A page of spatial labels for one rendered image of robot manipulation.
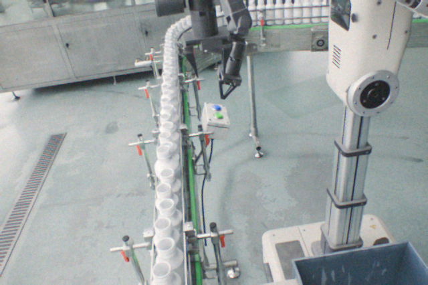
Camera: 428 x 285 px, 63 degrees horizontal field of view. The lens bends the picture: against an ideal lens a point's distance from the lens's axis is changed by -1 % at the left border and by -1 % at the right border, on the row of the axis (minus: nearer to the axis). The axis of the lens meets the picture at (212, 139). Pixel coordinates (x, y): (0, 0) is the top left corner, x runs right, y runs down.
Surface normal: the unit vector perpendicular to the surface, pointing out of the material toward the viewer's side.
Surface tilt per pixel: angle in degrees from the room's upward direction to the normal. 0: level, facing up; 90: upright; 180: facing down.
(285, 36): 90
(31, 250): 0
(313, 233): 0
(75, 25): 90
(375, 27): 90
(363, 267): 90
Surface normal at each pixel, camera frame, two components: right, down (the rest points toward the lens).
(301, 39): -0.22, 0.57
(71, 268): -0.12, -0.83
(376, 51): 0.11, 0.69
